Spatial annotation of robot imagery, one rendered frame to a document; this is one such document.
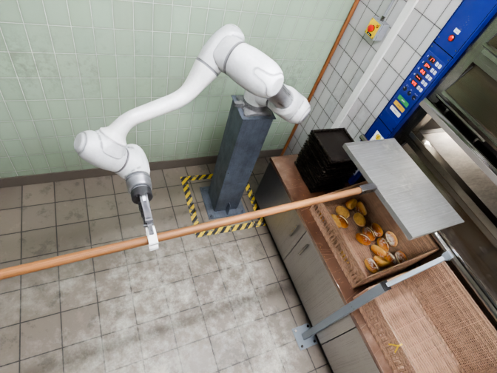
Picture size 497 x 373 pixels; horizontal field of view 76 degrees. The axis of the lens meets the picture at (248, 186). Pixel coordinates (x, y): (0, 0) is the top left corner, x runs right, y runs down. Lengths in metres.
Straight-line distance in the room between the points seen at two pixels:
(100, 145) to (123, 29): 0.97
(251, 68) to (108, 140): 0.54
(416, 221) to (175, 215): 1.69
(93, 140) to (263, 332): 1.66
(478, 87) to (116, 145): 1.64
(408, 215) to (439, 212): 0.18
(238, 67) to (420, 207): 1.04
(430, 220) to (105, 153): 1.38
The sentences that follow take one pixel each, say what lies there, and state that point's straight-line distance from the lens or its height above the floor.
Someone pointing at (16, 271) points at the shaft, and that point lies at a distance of 1.16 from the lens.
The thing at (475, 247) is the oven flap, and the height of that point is 1.03.
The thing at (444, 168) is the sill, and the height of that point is 1.18.
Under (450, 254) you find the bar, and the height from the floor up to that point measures 1.17.
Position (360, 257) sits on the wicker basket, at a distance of 2.10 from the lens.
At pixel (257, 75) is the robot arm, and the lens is 1.15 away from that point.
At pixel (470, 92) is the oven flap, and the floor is 1.53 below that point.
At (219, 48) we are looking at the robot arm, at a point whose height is 1.56.
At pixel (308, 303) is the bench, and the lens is 2.29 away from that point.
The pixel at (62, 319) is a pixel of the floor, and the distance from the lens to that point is 2.28.
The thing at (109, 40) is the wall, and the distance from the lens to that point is 2.03.
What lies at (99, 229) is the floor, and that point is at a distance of 2.49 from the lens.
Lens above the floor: 2.15
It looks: 49 degrees down
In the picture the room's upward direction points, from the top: 23 degrees clockwise
